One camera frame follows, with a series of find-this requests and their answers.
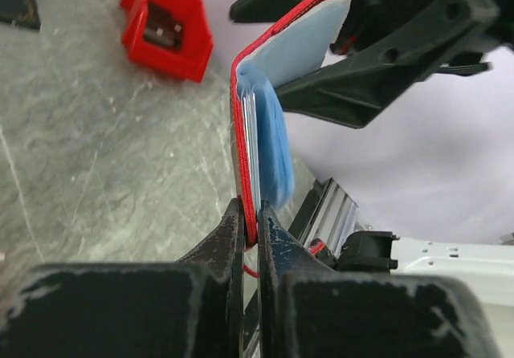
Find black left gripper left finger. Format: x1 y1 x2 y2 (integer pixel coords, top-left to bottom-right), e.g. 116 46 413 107
1 198 245 357

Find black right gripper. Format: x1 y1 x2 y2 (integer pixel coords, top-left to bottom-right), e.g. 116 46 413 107
277 0 513 128

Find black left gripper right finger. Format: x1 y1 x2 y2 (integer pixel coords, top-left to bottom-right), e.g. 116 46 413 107
258 204 500 357

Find red leather card holder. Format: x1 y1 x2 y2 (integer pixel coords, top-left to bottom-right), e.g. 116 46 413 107
230 0 351 248

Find red plastic bin right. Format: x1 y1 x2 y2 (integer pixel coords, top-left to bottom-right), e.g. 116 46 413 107
120 0 214 83

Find dark booklet three days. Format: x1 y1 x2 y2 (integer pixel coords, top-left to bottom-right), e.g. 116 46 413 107
0 0 41 31

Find aluminium mounting rail frame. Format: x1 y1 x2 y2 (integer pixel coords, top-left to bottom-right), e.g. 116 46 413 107
300 179 513 283

